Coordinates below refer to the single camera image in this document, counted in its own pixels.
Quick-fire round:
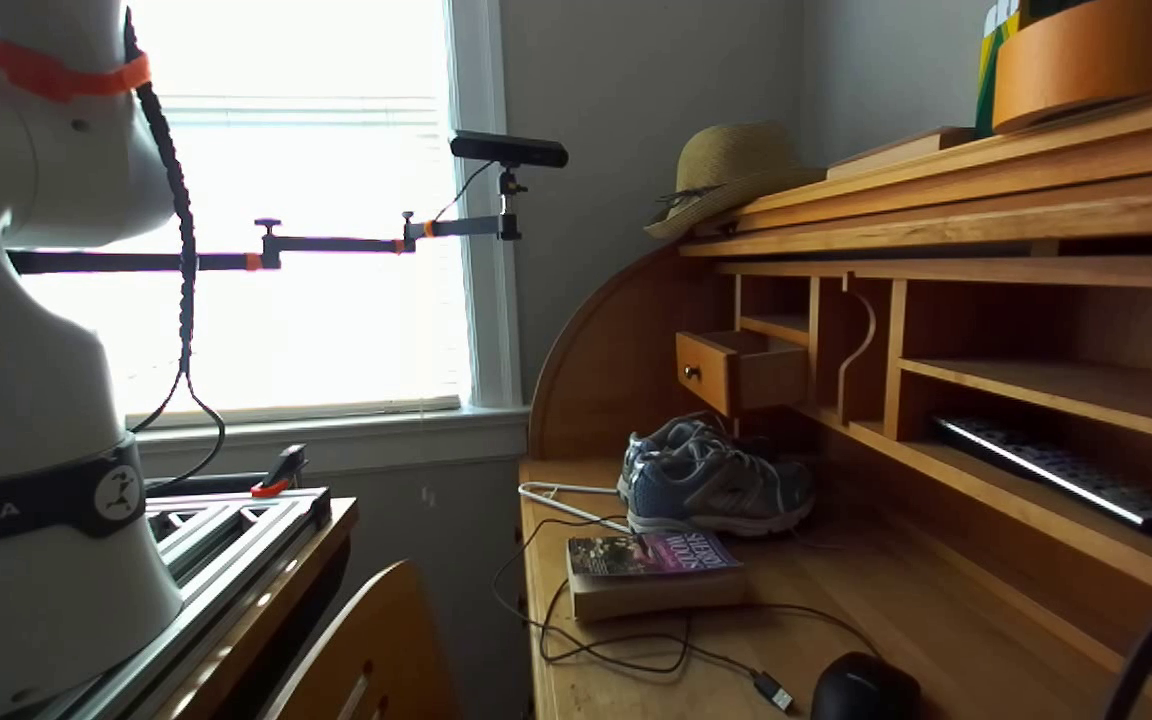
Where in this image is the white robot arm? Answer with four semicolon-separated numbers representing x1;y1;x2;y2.
0;0;182;720

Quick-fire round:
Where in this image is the grey blue left sneaker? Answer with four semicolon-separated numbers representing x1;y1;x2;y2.
617;415;818;537

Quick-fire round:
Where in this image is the small wooden drawer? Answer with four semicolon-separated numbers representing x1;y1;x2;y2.
675;333;807;415

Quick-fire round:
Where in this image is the straw hat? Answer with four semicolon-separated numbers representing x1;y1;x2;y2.
643;126;818;242

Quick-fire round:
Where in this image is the wooden chair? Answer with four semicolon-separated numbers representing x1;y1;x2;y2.
259;560;459;720

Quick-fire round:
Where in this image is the wooden roll-top desk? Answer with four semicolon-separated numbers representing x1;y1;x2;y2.
519;102;1152;720

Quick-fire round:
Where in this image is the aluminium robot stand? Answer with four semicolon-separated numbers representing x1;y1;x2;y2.
30;445;356;720

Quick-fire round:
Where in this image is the black computer mouse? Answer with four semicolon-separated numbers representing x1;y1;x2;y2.
811;653;920;720

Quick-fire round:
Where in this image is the black keyboard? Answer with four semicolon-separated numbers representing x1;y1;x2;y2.
938;415;1152;534

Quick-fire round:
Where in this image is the round wooden box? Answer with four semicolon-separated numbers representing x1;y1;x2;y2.
993;0;1152;131

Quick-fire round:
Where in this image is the black stereo camera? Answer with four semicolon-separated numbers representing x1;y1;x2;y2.
454;131;569;167

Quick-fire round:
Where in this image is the black usb cable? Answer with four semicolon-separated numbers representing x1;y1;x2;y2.
515;512;883;716

